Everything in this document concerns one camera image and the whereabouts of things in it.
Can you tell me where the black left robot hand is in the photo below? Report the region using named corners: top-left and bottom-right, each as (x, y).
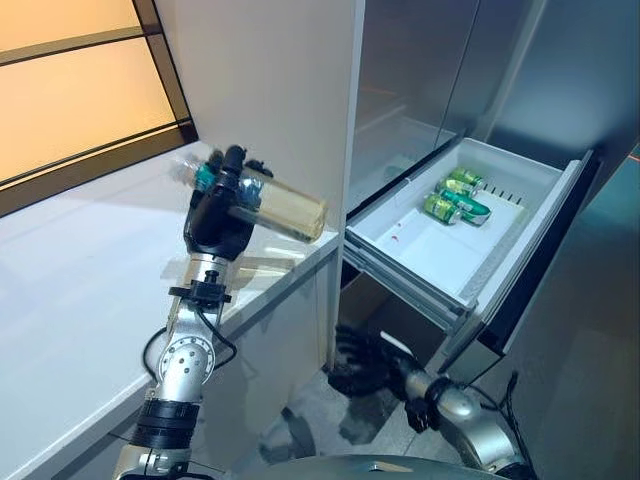
top-left (181, 144), bottom-right (274, 261)

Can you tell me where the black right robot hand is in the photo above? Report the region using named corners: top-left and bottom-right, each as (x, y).
top-left (328, 324), bottom-right (417, 400)

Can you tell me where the clear yellow tea drink bottle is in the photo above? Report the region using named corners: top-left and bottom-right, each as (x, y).
top-left (174, 149), bottom-right (330, 246)

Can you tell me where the steel lower fridge drawer front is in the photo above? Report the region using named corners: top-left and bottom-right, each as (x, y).
top-left (438, 324), bottom-right (507, 387)

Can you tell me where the white fridge drawer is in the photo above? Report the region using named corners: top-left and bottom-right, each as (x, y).
top-left (341, 137), bottom-right (604, 359)

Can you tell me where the stainless steel fridge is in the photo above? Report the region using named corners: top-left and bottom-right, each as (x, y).
top-left (349, 0), bottom-right (551, 216)

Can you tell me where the grey robot torso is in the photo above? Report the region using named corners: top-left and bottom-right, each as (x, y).
top-left (243, 451), bottom-right (482, 480)

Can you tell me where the white counter cabinet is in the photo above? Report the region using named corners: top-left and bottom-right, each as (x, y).
top-left (0, 139), bottom-right (346, 480)

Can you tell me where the tall white cabinet panel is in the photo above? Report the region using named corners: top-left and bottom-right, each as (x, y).
top-left (152, 0), bottom-right (367, 371)

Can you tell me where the light green drink can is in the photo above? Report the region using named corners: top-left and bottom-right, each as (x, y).
top-left (433, 178), bottom-right (476, 199)
top-left (422, 193), bottom-right (464, 227)
top-left (446, 166), bottom-right (485, 190)

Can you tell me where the dark green drink can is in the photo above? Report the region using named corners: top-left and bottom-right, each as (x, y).
top-left (439, 189), bottom-right (492, 227)

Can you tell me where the black framed window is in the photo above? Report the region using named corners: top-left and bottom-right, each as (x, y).
top-left (0, 0), bottom-right (202, 219)

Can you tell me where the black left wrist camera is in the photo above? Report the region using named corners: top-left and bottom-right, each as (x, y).
top-left (168, 269), bottom-right (234, 307)

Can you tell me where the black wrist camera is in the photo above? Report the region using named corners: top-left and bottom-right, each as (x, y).
top-left (168, 269), bottom-right (234, 307)
top-left (403, 376), bottom-right (452, 432)

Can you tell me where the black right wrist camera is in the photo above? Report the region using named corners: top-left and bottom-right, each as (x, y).
top-left (403, 376), bottom-right (452, 432)

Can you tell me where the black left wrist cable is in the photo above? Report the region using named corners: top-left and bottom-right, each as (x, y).
top-left (141, 299), bottom-right (239, 382)

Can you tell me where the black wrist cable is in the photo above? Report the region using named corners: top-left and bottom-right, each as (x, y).
top-left (497, 369), bottom-right (527, 454)
top-left (141, 299), bottom-right (239, 382)

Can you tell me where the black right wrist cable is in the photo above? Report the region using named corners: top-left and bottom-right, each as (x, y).
top-left (497, 369), bottom-right (527, 454)

